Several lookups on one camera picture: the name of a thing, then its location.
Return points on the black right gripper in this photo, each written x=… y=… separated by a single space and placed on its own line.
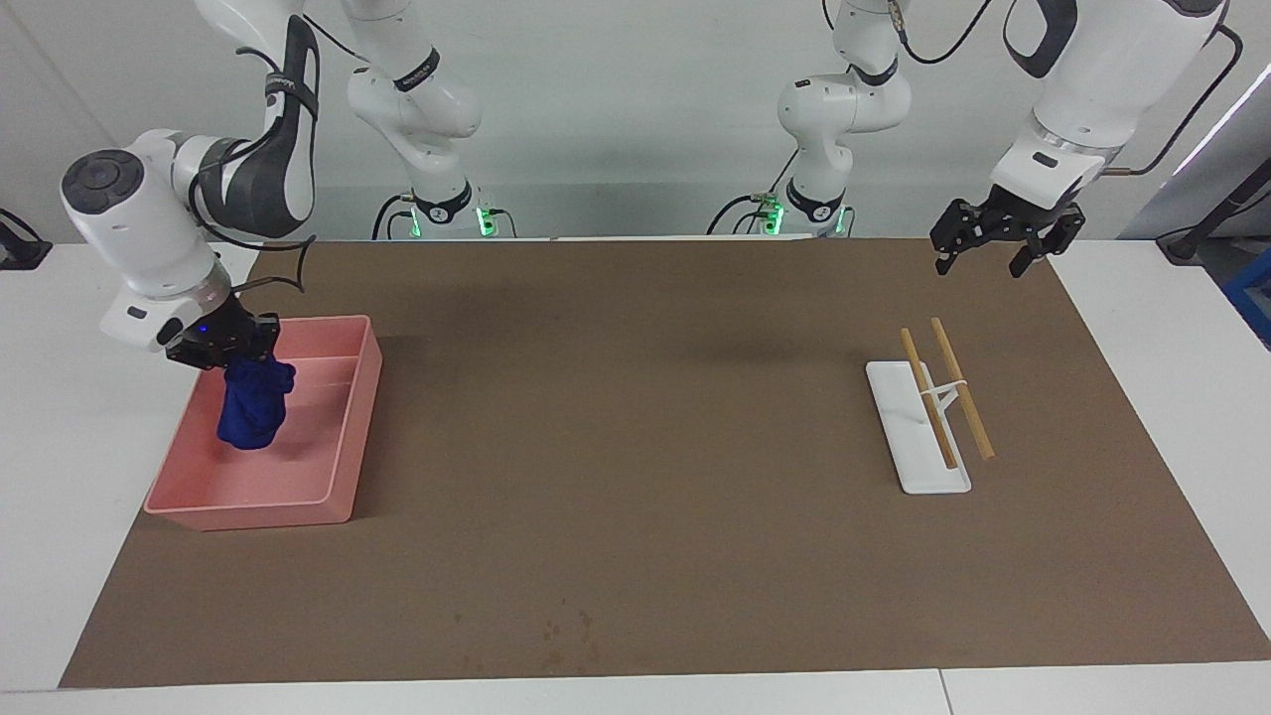
x=228 y=323

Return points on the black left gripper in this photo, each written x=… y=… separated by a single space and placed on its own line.
x=1023 y=220

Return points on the blue cloth towel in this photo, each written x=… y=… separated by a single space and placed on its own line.
x=253 y=407

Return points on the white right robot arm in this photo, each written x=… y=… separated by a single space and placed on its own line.
x=129 y=218

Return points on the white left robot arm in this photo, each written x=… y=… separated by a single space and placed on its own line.
x=844 y=109

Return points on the wooden towel rack rod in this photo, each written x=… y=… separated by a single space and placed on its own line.
x=977 y=427
x=928 y=397

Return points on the white towel rack base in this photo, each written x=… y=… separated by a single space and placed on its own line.
x=894 y=397

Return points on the pink plastic bin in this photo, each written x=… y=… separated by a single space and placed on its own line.
x=298 y=467

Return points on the black stand pole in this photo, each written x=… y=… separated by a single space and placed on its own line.
x=1206 y=223

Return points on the blue box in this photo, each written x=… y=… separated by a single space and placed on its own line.
x=1251 y=298

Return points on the brown table mat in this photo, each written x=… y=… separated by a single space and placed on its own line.
x=635 y=447

